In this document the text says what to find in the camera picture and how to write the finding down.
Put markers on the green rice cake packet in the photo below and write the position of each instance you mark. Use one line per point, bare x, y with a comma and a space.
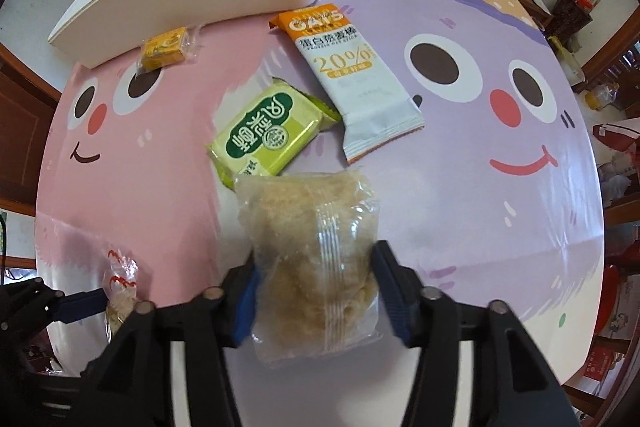
269, 132

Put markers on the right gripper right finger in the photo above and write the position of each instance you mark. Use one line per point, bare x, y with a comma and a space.
397, 285

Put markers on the clear bag puffed snacks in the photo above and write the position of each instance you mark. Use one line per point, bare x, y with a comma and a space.
312, 235

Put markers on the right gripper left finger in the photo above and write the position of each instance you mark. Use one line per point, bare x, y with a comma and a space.
240, 286

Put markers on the orange white oats bar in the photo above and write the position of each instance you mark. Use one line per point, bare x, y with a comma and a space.
374, 107

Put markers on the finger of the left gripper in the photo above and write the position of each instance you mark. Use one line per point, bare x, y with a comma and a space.
79, 306

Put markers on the small yellow cube snack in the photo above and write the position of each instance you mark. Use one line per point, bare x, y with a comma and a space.
172, 47

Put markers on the red lidded brown container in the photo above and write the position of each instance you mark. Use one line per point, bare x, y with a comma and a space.
569, 17

